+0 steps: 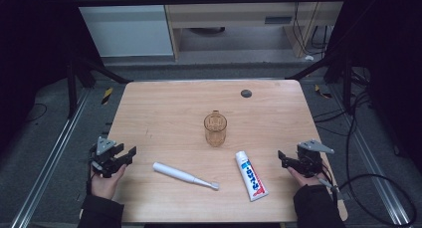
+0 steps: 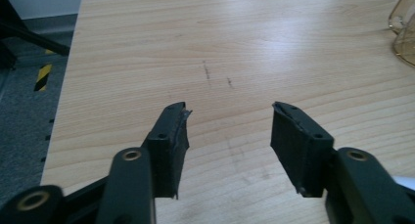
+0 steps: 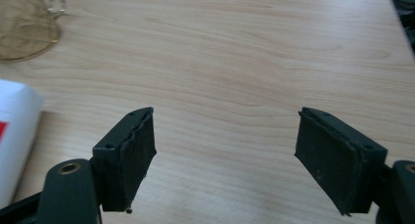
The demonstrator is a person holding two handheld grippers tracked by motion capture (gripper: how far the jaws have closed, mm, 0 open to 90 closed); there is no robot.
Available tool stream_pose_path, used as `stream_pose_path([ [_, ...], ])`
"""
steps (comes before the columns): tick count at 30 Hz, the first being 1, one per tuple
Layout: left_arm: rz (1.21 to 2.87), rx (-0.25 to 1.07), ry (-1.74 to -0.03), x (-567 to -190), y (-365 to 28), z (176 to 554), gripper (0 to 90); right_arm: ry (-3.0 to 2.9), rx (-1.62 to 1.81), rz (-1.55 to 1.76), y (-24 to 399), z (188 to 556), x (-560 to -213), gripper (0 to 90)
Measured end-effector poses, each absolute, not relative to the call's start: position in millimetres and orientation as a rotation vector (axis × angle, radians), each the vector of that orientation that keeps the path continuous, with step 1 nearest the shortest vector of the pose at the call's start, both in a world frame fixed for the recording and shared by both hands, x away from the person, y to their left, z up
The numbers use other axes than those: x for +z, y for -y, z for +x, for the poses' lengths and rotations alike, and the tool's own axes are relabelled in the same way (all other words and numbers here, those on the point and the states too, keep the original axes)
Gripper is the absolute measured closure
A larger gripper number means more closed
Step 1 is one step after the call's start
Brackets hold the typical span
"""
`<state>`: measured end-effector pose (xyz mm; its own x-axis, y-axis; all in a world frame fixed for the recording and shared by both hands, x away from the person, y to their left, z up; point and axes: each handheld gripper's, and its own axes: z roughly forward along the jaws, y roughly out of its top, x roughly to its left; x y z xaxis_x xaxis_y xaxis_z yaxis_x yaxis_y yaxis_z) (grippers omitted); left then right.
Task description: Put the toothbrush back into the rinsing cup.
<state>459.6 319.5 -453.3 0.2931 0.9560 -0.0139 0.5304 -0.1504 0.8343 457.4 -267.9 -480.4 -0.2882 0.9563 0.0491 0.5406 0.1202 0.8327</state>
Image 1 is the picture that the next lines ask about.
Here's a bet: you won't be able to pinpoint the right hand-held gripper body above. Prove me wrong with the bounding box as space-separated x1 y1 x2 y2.
297 138 335 178

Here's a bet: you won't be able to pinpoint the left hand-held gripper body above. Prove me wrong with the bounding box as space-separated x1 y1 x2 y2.
89 136 125 178

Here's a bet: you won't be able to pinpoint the white toothpaste tube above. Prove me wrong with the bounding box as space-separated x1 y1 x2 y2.
234 150 270 202

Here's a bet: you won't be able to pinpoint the white electric toothbrush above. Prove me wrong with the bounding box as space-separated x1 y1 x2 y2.
152 161 221 191

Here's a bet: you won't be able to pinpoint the amber transparent cup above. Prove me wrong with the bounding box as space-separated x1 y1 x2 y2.
203 110 229 148

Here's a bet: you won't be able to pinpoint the person's right hand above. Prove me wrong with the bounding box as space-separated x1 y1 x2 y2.
287 166 328 188

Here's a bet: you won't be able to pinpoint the person's left hand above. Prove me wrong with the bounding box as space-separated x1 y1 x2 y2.
91 163 128 200

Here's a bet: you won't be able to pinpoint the black and yellow tape strip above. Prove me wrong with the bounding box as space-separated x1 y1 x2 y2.
101 87 114 106
314 84 332 100

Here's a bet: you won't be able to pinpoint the black metal stand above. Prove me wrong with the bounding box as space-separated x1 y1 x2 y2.
286 50 355 114
65 53 133 120

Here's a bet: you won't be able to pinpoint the white cabinet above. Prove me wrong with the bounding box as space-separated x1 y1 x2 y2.
70 0 174 59

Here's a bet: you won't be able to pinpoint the dark curtain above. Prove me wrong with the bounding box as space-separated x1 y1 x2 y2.
0 0 104 152
326 0 422 174

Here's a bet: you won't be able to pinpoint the light wooden desk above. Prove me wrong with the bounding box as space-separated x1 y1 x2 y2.
161 0 348 61

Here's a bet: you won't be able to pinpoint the right gripper cable with plug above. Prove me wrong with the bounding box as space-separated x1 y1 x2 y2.
315 162 346 202

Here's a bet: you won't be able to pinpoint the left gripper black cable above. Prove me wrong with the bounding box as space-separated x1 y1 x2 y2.
87 147 95 196

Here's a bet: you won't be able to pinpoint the black looped floor cable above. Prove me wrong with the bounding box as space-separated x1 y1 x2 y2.
313 90 418 228

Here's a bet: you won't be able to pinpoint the aluminium floor rail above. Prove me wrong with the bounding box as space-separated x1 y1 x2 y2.
330 84 412 227
10 88 92 228

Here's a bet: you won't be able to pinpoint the thin black floor cable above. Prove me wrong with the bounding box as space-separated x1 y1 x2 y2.
25 103 49 123

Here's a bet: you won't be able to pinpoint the hanging black desk cables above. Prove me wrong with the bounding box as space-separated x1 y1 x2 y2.
291 1 333 57

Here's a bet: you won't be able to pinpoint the black horizontal frame bar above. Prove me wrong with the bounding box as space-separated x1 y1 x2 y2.
71 0 348 7

